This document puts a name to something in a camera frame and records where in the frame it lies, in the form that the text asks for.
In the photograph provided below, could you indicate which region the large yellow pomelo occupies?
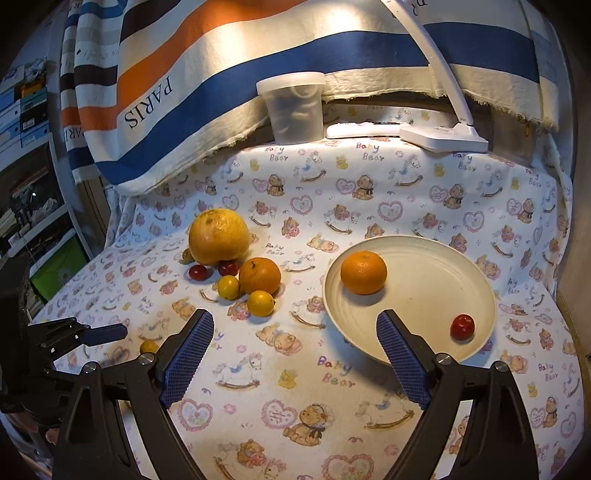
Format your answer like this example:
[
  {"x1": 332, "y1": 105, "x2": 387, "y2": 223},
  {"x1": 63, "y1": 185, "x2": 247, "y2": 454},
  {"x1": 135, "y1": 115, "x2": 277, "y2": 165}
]
[{"x1": 188, "y1": 209, "x2": 250, "y2": 266}]

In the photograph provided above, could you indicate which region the cream round plate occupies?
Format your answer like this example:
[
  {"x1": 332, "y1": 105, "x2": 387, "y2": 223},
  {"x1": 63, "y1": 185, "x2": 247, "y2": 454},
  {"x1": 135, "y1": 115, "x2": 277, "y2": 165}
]
[{"x1": 322, "y1": 235, "x2": 498, "y2": 366}]

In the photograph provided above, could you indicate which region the translucent lidded plastic container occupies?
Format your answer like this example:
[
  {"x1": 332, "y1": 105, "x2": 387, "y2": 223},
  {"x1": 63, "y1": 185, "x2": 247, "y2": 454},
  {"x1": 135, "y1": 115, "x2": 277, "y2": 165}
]
[{"x1": 256, "y1": 71, "x2": 326, "y2": 144}]

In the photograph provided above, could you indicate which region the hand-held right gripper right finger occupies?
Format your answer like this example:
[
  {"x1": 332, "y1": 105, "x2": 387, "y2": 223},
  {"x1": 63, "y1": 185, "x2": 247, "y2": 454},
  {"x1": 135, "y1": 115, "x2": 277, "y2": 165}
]
[{"x1": 375, "y1": 309, "x2": 541, "y2": 480}]

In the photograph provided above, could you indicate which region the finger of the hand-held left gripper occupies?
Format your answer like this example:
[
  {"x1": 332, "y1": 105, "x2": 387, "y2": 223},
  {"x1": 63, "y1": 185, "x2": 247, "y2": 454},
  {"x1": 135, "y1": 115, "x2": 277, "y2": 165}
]
[
  {"x1": 28, "y1": 364, "x2": 86, "y2": 402},
  {"x1": 27, "y1": 318, "x2": 129, "y2": 366}
]

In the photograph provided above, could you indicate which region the green box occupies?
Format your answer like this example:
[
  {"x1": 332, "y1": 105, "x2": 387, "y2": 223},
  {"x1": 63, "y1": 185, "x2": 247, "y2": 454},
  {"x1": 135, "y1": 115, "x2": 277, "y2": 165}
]
[{"x1": 30, "y1": 237, "x2": 88, "y2": 301}]

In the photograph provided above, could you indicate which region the white desk lamp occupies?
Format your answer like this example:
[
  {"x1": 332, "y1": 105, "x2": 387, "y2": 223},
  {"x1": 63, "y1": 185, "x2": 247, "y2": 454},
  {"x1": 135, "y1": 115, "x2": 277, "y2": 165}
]
[{"x1": 381, "y1": 0, "x2": 489, "y2": 153}]

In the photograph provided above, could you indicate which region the bear printed cloth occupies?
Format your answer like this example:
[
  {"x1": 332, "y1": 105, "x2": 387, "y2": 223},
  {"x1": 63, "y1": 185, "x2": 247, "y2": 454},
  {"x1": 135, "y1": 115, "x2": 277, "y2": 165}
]
[{"x1": 28, "y1": 104, "x2": 583, "y2": 480}]

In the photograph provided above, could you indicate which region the stack of shoe boxes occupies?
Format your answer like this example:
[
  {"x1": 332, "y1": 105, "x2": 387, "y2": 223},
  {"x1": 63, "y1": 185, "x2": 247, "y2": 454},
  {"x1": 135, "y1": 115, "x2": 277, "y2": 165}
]
[{"x1": 0, "y1": 65, "x2": 49, "y2": 158}]

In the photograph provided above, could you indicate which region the orange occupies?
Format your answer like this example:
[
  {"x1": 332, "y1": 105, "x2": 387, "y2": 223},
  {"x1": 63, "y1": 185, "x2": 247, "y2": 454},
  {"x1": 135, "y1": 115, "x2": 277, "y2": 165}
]
[
  {"x1": 340, "y1": 250, "x2": 387, "y2": 295},
  {"x1": 239, "y1": 257, "x2": 282, "y2": 295}
]

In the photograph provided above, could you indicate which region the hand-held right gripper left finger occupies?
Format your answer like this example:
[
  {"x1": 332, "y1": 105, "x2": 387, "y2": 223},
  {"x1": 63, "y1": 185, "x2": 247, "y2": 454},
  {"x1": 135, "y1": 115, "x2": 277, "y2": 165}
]
[{"x1": 52, "y1": 308, "x2": 215, "y2": 480}]

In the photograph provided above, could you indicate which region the striped cloth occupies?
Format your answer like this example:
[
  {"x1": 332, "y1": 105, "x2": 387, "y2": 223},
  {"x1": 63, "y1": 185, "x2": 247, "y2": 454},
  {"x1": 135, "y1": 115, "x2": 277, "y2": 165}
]
[{"x1": 60, "y1": 0, "x2": 561, "y2": 195}]

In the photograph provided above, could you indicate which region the white remote control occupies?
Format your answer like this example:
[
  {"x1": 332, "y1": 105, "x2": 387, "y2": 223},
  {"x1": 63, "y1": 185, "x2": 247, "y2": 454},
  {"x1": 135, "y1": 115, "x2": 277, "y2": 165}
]
[{"x1": 326, "y1": 121, "x2": 411, "y2": 139}]

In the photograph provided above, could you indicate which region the storage shelf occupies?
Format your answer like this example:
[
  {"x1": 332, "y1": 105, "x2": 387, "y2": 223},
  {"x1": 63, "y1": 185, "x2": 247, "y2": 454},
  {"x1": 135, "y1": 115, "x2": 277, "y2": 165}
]
[{"x1": 0, "y1": 60, "x2": 107, "y2": 301}]

